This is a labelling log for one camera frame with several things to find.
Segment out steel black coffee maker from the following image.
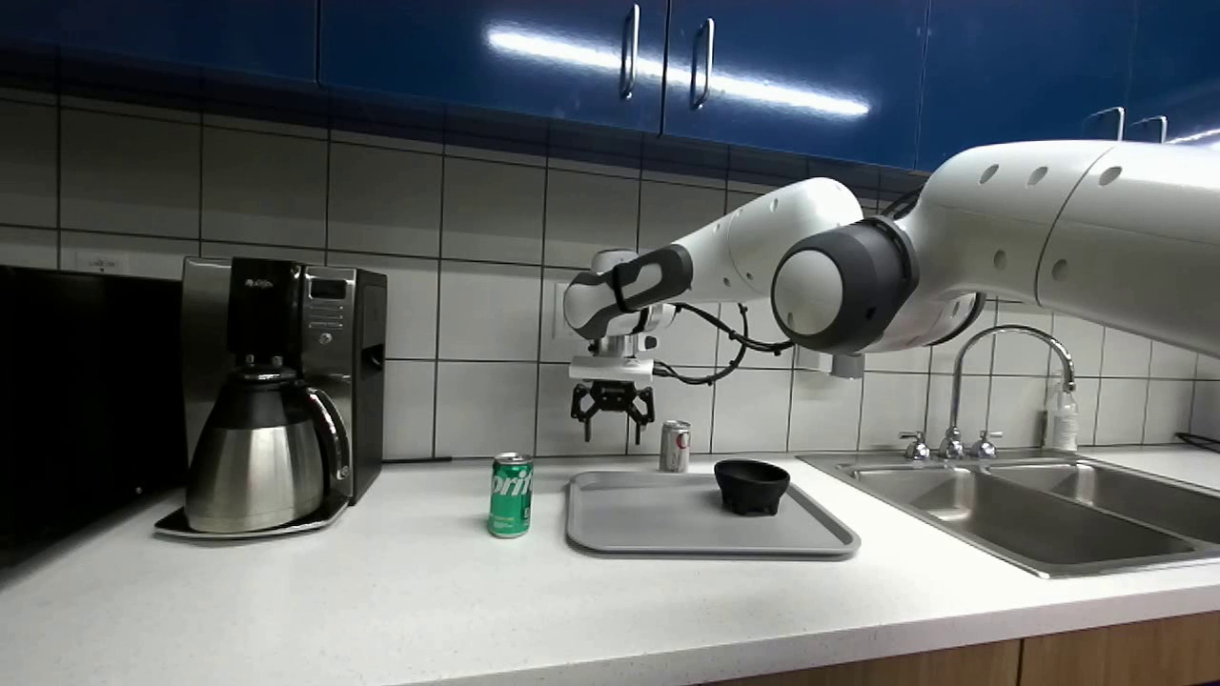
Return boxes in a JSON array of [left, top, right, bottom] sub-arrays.
[[153, 256, 391, 543]]

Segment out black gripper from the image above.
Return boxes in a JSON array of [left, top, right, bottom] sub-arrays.
[[570, 376, 659, 446]]

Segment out white red soda can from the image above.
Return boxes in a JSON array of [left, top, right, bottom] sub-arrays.
[[655, 419, 699, 477]]

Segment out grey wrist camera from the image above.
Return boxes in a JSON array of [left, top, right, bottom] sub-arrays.
[[563, 357, 659, 383]]

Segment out wooden base cabinet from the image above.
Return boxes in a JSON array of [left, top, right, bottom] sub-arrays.
[[703, 606, 1220, 686]]

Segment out chrome gooseneck faucet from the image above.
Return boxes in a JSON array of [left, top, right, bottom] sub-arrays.
[[943, 320, 1082, 461]]

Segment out clear soap bottle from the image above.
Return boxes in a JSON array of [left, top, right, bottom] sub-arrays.
[[1039, 376, 1082, 458]]

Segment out steel coffee carafe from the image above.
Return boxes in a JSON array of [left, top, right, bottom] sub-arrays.
[[182, 366, 351, 537]]

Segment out grey plastic tray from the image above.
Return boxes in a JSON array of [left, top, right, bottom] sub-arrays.
[[561, 470, 865, 564]]

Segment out blue upper cabinet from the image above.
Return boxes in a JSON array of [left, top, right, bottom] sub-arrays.
[[0, 0, 1220, 175]]

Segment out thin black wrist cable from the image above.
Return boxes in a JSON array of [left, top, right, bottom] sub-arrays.
[[646, 298, 796, 388]]

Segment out green soda can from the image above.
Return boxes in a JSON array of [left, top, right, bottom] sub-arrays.
[[485, 451, 537, 541]]

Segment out black microwave oven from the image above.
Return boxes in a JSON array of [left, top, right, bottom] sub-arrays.
[[0, 264, 192, 566]]

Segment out stainless steel double sink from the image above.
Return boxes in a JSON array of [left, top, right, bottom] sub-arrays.
[[811, 451, 1220, 584]]

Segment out black bowl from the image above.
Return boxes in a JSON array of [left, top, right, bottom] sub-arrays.
[[708, 458, 793, 518]]

